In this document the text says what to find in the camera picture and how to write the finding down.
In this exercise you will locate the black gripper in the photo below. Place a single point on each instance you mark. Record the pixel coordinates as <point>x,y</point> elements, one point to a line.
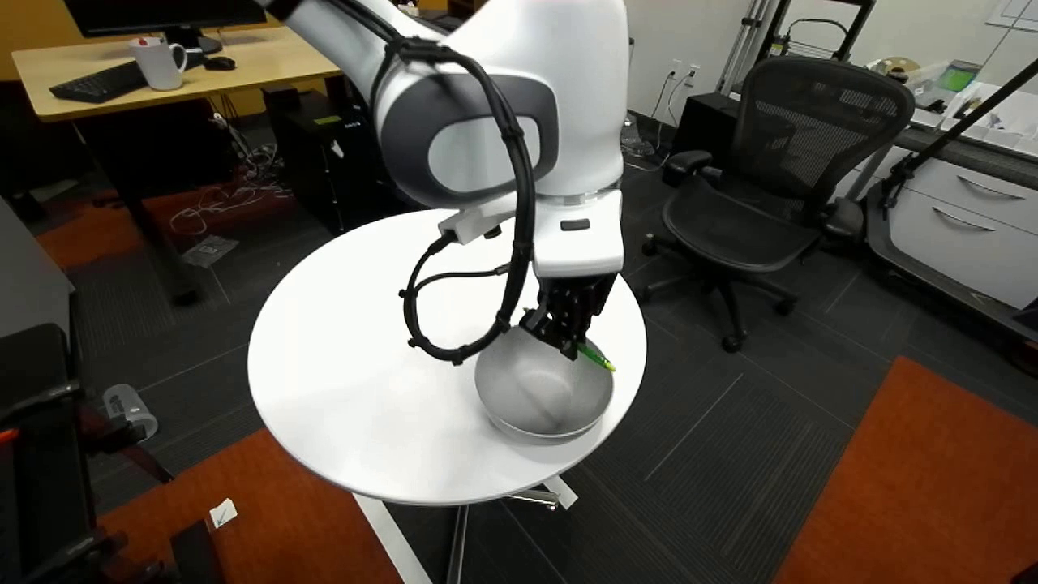
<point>576,293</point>

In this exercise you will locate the green pen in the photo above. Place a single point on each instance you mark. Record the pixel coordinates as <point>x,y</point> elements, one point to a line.
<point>600,359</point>

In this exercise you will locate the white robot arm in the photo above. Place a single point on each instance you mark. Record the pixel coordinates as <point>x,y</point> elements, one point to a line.
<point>563,100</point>

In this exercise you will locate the grey bowl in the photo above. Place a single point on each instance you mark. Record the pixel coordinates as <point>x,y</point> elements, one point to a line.
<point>540,404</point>

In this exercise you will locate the black box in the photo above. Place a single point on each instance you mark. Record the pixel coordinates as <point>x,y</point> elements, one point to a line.
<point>709,125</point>

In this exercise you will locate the white table base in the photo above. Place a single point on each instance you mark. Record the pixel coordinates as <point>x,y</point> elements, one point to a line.
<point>392,541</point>

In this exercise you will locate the black mesh office chair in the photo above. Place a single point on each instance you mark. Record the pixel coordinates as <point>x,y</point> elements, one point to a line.
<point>780,165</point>

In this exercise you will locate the black computer tower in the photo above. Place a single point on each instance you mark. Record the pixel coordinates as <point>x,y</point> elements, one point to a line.
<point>320,151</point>

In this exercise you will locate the small white paper piece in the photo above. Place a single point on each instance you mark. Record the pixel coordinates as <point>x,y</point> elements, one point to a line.
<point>222,515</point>

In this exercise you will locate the wooden desk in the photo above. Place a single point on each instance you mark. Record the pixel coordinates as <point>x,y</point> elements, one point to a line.
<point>262,60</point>

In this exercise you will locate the white drawer cabinet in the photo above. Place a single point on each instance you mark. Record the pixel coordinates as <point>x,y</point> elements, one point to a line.
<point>961,216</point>

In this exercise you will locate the black equipment base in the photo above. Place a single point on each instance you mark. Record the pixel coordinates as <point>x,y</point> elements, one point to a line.
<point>195,552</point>

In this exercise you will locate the black computer mouse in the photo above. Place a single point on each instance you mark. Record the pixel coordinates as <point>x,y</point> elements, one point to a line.
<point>220,64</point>

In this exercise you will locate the grey cylindrical object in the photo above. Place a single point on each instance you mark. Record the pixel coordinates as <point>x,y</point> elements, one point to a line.
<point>130,411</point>

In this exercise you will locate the black tripod pole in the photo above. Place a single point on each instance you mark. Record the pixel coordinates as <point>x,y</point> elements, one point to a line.
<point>960,129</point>

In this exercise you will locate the green item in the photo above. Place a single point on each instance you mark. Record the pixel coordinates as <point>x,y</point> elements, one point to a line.
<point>960,75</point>

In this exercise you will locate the white mug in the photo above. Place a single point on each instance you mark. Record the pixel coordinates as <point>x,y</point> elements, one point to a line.
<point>164,66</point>

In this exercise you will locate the black monitor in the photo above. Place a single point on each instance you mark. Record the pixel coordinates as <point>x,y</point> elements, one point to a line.
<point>164,15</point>

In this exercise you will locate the black keyboard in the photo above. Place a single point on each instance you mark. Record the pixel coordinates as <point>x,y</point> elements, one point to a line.
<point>98,81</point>

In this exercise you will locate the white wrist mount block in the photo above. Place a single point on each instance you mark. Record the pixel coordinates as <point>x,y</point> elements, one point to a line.
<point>475,222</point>

